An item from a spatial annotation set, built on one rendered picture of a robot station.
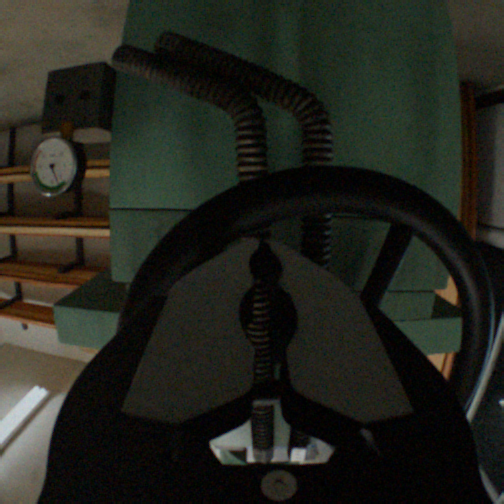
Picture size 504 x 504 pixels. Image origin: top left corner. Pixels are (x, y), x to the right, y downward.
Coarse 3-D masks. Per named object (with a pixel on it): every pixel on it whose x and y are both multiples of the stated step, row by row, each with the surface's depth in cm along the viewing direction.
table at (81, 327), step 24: (96, 288) 46; (120, 288) 47; (72, 312) 38; (96, 312) 38; (432, 312) 41; (456, 312) 41; (72, 336) 39; (96, 336) 39; (408, 336) 39; (432, 336) 40; (456, 336) 40
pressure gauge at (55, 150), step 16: (64, 128) 29; (48, 144) 28; (64, 144) 28; (32, 160) 28; (48, 160) 28; (64, 160) 28; (80, 160) 29; (32, 176) 28; (48, 176) 28; (64, 176) 29; (80, 176) 30; (48, 192) 29; (64, 192) 30
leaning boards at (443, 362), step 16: (464, 96) 135; (464, 112) 134; (464, 128) 137; (464, 144) 139; (464, 160) 141; (464, 176) 143; (464, 192) 145; (464, 208) 146; (464, 224) 147; (448, 288) 164; (448, 368) 159
